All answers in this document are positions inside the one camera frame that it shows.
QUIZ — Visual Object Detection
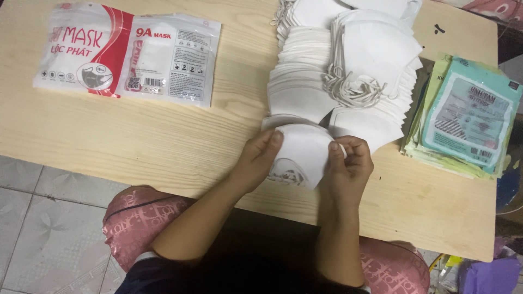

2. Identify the person's left hand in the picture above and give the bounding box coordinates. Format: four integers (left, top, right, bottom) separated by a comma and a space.
228, 129, 285, 194

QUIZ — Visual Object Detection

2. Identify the person's right hand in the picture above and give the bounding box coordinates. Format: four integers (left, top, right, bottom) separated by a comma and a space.
320, 136, 375, 206

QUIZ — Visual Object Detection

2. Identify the white face mask bundle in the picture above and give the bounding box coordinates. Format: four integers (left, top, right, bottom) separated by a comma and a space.
261, 122, 348, 191

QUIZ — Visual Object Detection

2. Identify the person's dark shirt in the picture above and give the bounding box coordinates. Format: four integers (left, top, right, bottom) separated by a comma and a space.
115, 207, 370, 294

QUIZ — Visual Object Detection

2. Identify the pile of white face masks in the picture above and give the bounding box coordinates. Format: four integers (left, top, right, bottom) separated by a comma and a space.
266, 0, 424, 155

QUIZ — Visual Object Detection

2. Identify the clear white mask packet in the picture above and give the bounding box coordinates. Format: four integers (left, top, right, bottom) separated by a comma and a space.
115, 13, 222, 108

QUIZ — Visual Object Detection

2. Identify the stack of green mask packets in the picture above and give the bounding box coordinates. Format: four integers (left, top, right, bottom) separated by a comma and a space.
400, 53, 523, 180

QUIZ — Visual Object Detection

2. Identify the blue bag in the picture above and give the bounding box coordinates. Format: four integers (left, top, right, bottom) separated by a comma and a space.
496, 163, 523, 215

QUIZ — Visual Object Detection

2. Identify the purple plastic bag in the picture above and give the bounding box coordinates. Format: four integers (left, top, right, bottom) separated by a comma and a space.
458, 256, 523, 294

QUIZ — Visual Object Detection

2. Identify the red and white mask packet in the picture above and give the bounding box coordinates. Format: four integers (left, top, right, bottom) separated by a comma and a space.
33, 2, 135, 99

